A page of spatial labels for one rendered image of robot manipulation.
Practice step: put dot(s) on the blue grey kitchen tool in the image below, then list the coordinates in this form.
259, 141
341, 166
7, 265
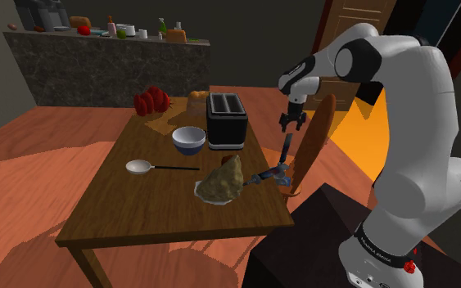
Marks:
268, 174

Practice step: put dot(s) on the dark marble counter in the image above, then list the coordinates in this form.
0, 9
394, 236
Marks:
110, 72

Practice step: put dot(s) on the white and blue bowl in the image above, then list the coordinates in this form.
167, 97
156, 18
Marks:
189, 143

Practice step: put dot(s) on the brown wooden door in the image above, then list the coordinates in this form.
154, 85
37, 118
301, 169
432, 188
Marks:
357, 24

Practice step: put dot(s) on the dark robot stand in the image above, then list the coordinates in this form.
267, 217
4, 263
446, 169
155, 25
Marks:
306, 243

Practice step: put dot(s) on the black two-slot toaster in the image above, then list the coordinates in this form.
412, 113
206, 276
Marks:
227, 127

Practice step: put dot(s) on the brown lumpy food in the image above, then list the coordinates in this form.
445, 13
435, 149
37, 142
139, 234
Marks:
224, 183

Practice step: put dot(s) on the brown bread loaf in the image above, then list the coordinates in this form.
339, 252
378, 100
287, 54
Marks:
196, 103

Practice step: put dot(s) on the red ridged object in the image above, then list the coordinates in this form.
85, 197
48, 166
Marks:
152, 100

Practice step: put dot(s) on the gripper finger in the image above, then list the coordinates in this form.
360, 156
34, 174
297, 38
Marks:
284, 123
302, 121

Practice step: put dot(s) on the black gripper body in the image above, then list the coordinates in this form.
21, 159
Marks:
295, 108

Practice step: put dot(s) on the brown wooden table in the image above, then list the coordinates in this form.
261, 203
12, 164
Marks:
150, 203

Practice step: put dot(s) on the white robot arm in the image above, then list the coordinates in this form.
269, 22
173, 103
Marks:
417, 131

